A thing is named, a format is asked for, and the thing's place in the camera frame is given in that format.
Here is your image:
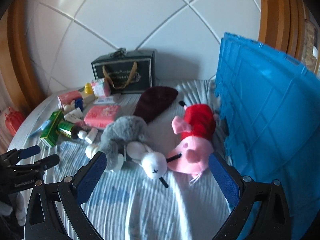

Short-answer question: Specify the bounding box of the blue plastic comb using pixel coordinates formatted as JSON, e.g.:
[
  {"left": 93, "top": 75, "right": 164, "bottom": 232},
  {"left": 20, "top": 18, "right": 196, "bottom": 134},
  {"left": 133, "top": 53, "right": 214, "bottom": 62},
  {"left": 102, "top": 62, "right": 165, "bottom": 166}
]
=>
[{"left": 28, "top": 120, "right": 52, "bottom": 138}]

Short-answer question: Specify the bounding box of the dark maroon cloth pouch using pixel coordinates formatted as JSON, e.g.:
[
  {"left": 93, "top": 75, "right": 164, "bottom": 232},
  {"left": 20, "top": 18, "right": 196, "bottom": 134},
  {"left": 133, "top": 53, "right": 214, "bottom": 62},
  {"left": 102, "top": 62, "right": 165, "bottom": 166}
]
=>
[{"left": 133, "top": 86, "right": 178, "bottom": 124}]

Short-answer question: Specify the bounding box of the red plastic container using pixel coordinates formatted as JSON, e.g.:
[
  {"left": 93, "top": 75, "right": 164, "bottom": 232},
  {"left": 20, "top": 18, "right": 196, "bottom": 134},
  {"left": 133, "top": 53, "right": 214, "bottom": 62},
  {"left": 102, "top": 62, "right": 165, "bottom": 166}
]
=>
[{"left": 1, "top": 107, "right": 25, "bottom": 136}]

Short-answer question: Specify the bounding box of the black gift bag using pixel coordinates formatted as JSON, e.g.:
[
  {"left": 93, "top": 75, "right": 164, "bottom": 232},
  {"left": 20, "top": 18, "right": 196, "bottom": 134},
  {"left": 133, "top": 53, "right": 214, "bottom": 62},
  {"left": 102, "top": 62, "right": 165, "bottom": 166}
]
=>
[{"left": 91, "top": 48, "right": 156, "bottom": 94}]

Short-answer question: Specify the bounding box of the green glass bottle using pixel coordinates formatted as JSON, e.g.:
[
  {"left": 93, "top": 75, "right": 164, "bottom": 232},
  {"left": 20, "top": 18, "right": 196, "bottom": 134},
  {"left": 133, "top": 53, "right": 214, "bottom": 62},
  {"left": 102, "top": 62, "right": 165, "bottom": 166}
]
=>
[{"left": 57, "top": 121, "right": 80, "bottom": 139}]

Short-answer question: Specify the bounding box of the small pink tissue pack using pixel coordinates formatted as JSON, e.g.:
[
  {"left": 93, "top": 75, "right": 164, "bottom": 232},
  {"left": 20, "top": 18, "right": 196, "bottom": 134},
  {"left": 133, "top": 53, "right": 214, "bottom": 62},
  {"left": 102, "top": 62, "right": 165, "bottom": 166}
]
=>
[{"left": 84, "top": 105, "right": 121, "bottom": 129}]

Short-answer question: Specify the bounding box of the green medicine box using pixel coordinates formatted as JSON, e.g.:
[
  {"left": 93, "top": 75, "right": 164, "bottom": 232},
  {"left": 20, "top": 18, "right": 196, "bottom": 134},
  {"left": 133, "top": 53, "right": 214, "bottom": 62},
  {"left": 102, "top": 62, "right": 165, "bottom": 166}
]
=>
[{"left": 40, "top": 111, "right": 64, "bottom": 147}]

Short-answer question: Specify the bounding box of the white blue card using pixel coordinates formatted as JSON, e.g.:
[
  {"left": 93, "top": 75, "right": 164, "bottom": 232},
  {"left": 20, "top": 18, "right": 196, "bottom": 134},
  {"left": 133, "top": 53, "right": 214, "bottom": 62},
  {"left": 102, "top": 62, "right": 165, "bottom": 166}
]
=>
[{"left": 93, "top": 94, "right": 120, "bottom": 105}]

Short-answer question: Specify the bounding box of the small toy figure blue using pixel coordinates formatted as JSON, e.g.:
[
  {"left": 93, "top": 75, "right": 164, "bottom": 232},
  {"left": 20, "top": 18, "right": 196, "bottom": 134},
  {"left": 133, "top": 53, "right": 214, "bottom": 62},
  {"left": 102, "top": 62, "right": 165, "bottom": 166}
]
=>
[{"left": 63, "top": 98, "right": 84, "bottom": 113}]

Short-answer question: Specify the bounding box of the grey white plush animal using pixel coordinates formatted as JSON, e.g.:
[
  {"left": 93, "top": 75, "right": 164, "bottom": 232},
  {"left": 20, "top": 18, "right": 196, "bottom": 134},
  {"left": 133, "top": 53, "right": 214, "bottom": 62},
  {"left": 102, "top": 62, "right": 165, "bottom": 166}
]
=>
[{"left": 85, "top": 115, "right": 169, "bottom": 189}]

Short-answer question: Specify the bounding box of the pink pig plush red dress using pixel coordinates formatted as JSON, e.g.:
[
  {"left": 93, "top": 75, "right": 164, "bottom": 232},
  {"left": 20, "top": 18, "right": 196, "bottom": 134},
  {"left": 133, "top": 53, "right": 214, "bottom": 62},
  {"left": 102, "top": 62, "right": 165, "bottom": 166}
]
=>
[{"left": 167, "top": 101, "right": 216, "bottom": 185}]

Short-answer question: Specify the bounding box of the floral pink tissue pack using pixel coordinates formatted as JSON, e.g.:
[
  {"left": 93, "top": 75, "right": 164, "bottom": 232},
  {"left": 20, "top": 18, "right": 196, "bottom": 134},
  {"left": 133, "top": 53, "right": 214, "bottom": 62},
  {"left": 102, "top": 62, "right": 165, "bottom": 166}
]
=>
[{"left": 91, "top": 78, "right": 111, "bottom": 98}]

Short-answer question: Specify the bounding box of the white gloved hand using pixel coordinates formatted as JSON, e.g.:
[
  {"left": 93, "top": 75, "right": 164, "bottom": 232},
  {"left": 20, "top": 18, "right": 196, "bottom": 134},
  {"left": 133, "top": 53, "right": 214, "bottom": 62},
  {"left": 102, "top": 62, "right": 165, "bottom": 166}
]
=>
[{"left": 1, "top": 192, "right": 26, "bottom": 226}]

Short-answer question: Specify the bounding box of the yellow cap bottle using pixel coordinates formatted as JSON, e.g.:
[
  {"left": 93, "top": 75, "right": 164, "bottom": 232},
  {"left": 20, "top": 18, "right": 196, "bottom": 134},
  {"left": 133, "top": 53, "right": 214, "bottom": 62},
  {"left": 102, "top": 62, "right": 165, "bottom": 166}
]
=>
[{"left": 81, "top": 83, "right": 95, "bottom": 104}]

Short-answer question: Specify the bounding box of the white small bottle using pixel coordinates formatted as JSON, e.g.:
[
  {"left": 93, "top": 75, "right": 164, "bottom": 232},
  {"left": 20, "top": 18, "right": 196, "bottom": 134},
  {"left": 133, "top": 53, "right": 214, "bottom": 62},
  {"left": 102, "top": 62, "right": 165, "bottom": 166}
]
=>
[{"left": 77, "top": 127, "right": 98, "bottom": 144}]

